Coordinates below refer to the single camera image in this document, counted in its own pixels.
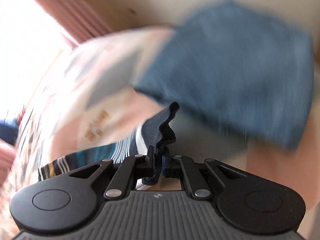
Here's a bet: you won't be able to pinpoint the navy striped shirt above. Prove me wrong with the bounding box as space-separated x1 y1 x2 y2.
38 102 180 189

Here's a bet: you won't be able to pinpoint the pink grey checkered quilt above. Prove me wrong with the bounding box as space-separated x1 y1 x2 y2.
1 28 319 239

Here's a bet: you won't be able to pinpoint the pink curtain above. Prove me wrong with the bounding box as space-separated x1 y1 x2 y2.
35 0 113 44

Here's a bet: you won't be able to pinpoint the folded blue jeans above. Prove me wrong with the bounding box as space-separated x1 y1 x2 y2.
133 0 314 150

